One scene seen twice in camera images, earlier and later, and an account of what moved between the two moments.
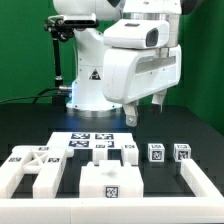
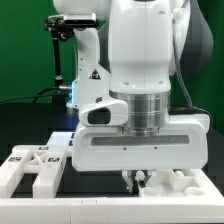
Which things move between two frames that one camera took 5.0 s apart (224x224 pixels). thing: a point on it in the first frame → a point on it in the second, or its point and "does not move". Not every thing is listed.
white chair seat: x=111 y=180 → x=178 y=183
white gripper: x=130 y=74 → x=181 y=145
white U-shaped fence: x=205 y=208 does not move
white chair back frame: x=44 y=161 does not move
